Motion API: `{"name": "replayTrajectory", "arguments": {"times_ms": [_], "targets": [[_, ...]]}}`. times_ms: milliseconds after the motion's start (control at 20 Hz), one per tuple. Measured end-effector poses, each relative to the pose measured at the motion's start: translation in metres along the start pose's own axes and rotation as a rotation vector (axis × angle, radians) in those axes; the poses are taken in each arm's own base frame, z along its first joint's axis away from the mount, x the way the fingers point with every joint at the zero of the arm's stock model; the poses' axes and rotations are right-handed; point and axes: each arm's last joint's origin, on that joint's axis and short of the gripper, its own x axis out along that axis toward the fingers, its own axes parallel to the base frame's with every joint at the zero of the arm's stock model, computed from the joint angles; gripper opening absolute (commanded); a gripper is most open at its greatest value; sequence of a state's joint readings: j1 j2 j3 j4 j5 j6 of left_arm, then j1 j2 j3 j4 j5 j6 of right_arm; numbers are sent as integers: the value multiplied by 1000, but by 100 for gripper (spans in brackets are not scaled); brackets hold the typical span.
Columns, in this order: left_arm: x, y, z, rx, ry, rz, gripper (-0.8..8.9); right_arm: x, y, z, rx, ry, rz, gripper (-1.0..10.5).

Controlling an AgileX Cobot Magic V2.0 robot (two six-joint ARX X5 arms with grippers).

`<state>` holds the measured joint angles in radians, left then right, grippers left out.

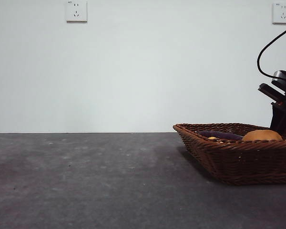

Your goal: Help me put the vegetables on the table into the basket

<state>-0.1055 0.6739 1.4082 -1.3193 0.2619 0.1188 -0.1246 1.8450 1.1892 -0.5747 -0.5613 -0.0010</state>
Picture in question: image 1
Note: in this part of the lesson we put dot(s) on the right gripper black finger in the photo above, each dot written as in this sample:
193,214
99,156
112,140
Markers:
277,117

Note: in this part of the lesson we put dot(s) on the brown potato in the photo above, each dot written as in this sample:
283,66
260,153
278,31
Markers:
262,135

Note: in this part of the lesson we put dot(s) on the brown wicker basket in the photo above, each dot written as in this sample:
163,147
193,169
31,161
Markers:
240,162

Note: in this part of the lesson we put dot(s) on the purple eggplant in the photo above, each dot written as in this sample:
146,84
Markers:
219,134

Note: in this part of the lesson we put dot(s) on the yellow corn cob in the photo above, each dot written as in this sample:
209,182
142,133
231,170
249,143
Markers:
212,138

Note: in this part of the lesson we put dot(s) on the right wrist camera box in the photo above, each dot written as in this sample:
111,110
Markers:
269,91

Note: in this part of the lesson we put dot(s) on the white wall socket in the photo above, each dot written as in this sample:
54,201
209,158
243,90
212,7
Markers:
77,12
282,13

